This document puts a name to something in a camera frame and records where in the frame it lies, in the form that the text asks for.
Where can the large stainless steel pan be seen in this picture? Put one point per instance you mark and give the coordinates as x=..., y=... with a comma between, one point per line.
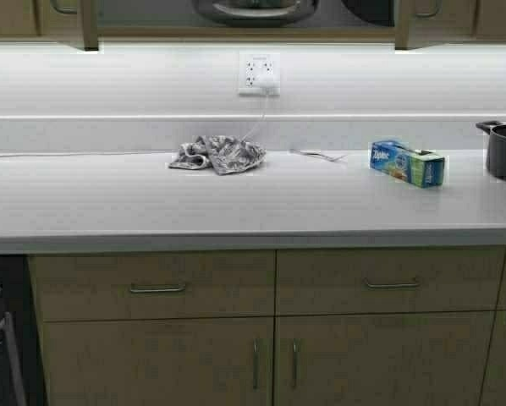
x=255, y=13

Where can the cabinet door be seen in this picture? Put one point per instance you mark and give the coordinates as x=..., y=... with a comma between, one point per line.
x=72, y=23
x=179, y=362
x=402, y=359
x=429, y=23

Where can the black cooking pot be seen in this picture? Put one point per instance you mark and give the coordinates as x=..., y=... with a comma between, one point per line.
x=496, y=149

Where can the grey patterned dish towel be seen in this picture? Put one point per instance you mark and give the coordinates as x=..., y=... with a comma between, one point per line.
x=224, y=154

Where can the white power adapter plug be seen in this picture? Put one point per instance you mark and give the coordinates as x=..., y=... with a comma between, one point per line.
x=269, y=85

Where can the blue green Ziploc box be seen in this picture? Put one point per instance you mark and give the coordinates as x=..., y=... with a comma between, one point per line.
x=423, y=169

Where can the left wooden drawer front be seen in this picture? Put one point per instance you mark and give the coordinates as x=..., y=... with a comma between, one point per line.
x=96, y=287

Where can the wooden drawer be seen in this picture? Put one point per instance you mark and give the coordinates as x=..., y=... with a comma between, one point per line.
x=96, y=287
x=330, y=282

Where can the right wooden drawer front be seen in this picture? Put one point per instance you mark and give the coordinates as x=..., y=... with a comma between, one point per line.
x=330, y=282

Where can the white wall outlet plate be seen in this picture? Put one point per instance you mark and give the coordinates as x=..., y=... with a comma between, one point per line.
x=252, y=65

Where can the left door metal handle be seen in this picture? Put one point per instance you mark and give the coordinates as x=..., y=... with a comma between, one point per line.
x=256, y=364

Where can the door metal handle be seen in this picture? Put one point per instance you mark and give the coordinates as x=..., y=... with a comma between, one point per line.
x=256, y=364
x=295, y=363

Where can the right door metal handle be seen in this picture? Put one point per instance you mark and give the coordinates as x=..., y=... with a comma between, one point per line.
x=295, y=363

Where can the left drawer metal handle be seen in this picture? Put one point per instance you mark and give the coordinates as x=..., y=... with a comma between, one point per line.
x=157, y=288

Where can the drawer metal handle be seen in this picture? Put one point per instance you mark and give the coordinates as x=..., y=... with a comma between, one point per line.
x=414, y=283
x=157, y=288

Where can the right drawer metal handle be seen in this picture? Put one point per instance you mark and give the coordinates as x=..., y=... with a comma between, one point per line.
x=414, y=283

